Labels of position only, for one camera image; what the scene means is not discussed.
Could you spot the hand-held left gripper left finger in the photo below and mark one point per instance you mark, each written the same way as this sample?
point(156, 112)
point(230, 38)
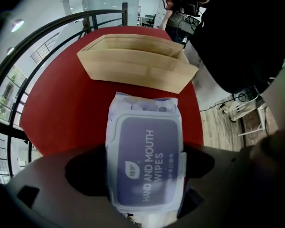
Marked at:
point(85, 172)

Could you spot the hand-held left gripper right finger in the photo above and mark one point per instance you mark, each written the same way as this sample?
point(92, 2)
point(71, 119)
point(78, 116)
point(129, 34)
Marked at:
point(199, 163)

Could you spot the purple and white wipes packet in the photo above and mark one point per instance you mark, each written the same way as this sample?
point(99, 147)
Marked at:
point(145, 155)

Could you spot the light wooden container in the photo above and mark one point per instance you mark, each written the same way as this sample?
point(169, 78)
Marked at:
point(137, 63)

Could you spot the black office chair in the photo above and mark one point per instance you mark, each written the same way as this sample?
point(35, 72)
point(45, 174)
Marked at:
point(151, 20)

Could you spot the white metal stand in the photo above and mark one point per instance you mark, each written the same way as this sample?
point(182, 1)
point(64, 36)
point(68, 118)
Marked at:
point(236, 109)

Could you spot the black metal railing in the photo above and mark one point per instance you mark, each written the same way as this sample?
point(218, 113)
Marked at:
point(104, 12)

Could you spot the round ceiling lamp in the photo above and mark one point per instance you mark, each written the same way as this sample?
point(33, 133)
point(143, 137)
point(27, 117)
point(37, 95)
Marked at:
point(17, 24)
point(10, 50)

